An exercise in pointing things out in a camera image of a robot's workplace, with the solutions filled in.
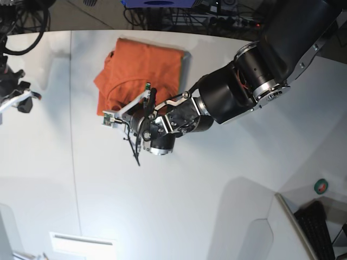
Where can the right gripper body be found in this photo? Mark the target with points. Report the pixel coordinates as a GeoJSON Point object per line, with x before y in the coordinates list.
{"type": "Point", "coordinates": [14, 90]}

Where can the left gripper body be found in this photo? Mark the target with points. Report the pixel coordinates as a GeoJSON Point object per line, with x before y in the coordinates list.
{"type": "Point", "coordinates": [133, 117]}

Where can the orange t-shirt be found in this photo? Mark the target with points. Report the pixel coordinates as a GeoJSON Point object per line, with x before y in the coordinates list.
{"type": "Point", "coordinates": [130, 66]}

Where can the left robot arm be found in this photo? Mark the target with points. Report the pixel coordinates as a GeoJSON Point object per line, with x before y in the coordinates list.
{"type": "Point", "coordinates": [260, 72]}

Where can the blue box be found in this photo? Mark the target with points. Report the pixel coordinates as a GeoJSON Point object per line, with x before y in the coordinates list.
{"type": "Point", "coordinates": [158, 3]}

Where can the green tape roll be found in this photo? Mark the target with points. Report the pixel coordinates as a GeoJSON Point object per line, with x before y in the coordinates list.
{"type": "Point", "coordinates": [321, 186]}

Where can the black keyboard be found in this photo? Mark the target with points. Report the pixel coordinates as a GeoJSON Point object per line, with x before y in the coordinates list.
{"type": "Point", "coordinates": [312, 220]}

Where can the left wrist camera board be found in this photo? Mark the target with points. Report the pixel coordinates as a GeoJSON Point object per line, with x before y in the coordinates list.
{"type": "Point", "coordinates": [108, 119]}

